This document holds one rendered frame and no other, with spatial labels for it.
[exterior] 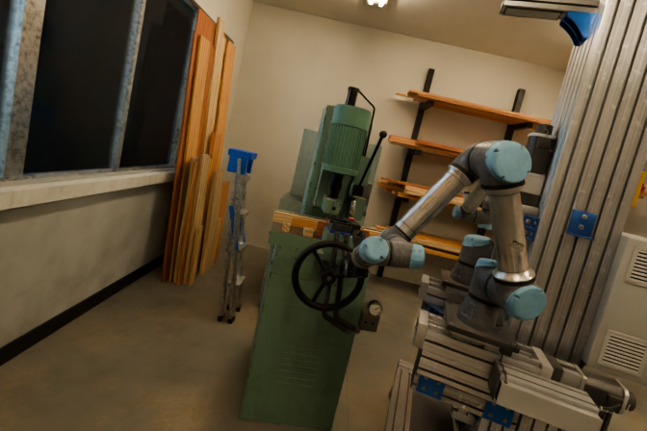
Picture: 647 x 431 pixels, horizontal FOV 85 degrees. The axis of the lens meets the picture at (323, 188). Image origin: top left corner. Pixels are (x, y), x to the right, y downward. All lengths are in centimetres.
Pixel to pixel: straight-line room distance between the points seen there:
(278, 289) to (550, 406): 102
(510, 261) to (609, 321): 51
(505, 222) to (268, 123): 331
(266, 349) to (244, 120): 293
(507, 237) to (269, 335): 108
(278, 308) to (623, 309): 127
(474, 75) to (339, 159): 298
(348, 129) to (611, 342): 123
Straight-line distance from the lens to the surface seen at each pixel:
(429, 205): 117
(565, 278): 156
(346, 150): 159
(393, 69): 416
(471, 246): 180
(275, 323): 169
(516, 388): 132
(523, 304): 121
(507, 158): 108
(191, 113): 288
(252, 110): 416
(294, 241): 155
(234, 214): 239
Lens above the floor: 129
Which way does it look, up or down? 6 degrees down
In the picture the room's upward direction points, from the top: 13 degrees clockwise
